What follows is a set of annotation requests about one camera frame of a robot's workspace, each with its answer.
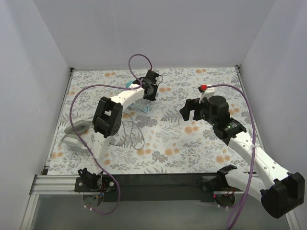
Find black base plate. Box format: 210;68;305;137
74;172;245;204

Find aluminium frame rail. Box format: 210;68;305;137
19;174;82;230

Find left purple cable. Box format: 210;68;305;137
71;54;154;215

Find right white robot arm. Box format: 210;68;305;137
179;96;305;219

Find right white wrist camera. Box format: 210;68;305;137
198;84;215;103

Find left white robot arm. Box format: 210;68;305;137
78;70;160;192

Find grey headphone cable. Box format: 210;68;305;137
107;112;146;154

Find teal white headphones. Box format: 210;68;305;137
123;80;150;113

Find floral table mat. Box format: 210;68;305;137
47;68;252;175

